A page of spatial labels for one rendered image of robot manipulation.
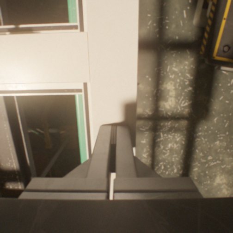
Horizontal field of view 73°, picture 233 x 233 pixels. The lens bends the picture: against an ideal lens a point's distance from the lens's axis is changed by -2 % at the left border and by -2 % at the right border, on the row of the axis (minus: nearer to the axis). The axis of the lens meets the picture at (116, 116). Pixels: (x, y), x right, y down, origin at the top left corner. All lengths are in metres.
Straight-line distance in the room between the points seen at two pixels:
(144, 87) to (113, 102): 0.96
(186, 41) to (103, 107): 1.05
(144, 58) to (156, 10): 0.28
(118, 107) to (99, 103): 0.02
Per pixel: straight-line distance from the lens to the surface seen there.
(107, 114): 0.15
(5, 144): 0.68
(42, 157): 1.02
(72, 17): 0.23
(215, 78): 1.27
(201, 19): 1.08
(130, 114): 0.15
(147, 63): 1.10
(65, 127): 1.17
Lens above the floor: 1.08
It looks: 73 degrees down
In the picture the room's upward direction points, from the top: 179 degrees counter-clockwise
